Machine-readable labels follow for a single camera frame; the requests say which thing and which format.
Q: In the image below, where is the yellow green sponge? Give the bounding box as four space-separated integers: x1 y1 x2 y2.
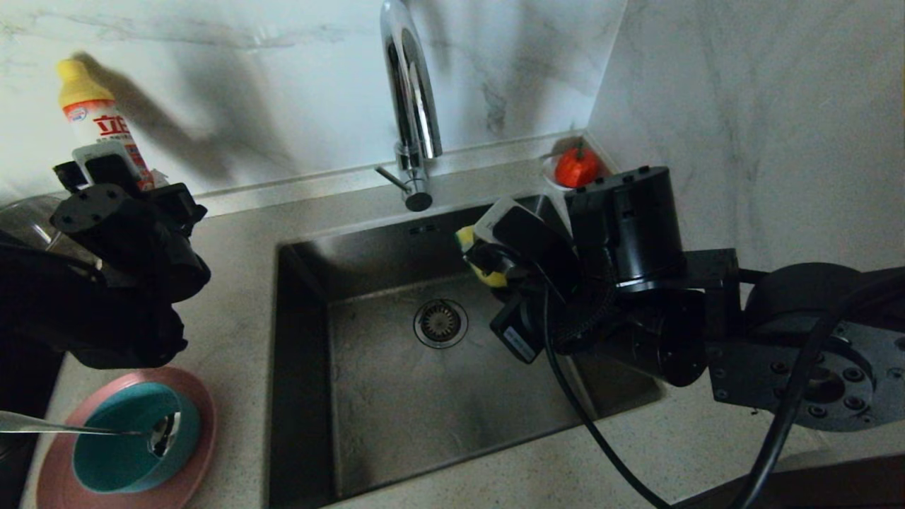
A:
456 225 510 289

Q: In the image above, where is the orange dish soap bottle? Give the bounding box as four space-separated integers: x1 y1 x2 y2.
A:
57 59 170 193

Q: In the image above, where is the round sink drain strainer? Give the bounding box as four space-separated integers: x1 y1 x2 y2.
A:
414 298 469 350

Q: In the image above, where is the stainless steel sink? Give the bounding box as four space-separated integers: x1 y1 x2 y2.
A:
267 194 665 509

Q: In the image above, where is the pink plate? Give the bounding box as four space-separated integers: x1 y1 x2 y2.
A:
35 365 217 509

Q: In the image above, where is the small white dish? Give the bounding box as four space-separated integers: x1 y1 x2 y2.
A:
542 156 568 193

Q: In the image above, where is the red tomato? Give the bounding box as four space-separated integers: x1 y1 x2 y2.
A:
555 141 602 189

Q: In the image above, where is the metal spoon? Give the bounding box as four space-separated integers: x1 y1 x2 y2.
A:
0 410 177 458

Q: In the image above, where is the teal bowl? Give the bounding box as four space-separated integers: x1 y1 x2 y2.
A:
71 382 201 493

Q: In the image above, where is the chrome gooseneck faucet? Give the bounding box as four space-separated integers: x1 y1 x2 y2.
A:
375 0 445 213

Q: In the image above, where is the black stovetop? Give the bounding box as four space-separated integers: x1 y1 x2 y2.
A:
0 361 61 509

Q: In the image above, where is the grey robot torso plate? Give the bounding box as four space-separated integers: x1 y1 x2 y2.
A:
707 318 905 432

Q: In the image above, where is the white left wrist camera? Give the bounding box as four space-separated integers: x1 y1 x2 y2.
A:
73 140 142 190

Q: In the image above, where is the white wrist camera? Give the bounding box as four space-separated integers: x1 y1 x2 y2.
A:
73 140 142 190
472 198 577 283

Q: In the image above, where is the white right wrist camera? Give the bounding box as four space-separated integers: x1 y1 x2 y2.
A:
472 198 577 283

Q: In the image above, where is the thick black cable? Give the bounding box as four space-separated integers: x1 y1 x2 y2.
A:
728 272 905 509

